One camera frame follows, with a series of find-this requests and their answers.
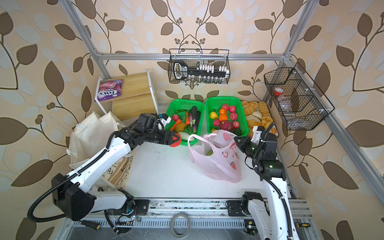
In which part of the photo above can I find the green vegetable basket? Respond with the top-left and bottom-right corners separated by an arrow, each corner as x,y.
166,99 -> 205,146

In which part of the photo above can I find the black white tool set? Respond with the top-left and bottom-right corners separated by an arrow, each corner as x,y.
170,60 -> 231,81

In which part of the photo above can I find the yellow lemon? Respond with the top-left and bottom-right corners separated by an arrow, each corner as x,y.
209,112 -> 219,120

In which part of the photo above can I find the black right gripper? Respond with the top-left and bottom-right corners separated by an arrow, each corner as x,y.
235,135 -> 263,161

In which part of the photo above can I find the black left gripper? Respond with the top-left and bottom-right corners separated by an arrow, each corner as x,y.
143,129 -> 181,145

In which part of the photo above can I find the purple fox's candy bag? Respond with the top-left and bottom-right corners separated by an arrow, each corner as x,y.
97,79 -> 124,102

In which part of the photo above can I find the red apple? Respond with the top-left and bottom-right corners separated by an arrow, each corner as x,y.
230,112 -> 238,121

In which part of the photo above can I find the black wire wall basket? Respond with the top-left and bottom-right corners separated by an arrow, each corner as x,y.
168,48 -> 231,85

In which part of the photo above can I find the purple eggplant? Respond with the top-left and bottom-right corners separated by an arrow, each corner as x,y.
189,106 -> 201,134

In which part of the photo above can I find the green fruit basket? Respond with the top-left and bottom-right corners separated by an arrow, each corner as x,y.
206,97 -> 249,137

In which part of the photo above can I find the orange tangerine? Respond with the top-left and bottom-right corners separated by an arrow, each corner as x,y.
218,114 -> 228,122

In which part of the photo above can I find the pink dragon fruit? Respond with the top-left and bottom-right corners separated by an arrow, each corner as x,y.
219,121 -> 233,132

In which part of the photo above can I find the red tomato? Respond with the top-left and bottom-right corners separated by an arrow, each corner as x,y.
169,132 -> 182,148

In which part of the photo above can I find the white wooden shelf rack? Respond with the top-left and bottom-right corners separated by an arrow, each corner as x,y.
94,71 -> 160,121

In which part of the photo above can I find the yellow potato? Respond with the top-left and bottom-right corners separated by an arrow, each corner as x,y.
175,123 -> 187,133

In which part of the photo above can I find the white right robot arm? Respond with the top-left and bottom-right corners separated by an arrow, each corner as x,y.
234,127 -> 300,240

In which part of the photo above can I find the white cucumber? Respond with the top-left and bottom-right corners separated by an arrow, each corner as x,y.
178,132 -> 195,141

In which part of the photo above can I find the pink plastic bag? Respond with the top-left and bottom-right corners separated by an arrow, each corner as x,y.
188,130 -> 241,183

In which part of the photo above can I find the black wire side basket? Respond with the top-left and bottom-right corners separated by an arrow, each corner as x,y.
264,63 -> 335,131

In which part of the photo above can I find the bread tray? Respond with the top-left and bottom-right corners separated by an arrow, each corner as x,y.
241,100 -> 274,137

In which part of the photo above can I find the yellow handled screwdriver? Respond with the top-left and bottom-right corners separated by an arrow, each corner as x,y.
80,220 -> 101,230

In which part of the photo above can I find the green cabbage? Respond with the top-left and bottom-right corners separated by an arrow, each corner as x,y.
206,150 -> 214,156

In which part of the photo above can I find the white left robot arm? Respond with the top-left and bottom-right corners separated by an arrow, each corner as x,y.
27,114 -> 182,223

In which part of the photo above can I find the orange carrot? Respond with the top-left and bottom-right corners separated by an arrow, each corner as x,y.
170,119 -> 182,131

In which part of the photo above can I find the cream floral tote bag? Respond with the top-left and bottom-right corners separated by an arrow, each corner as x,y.
67,112 -> 134,191

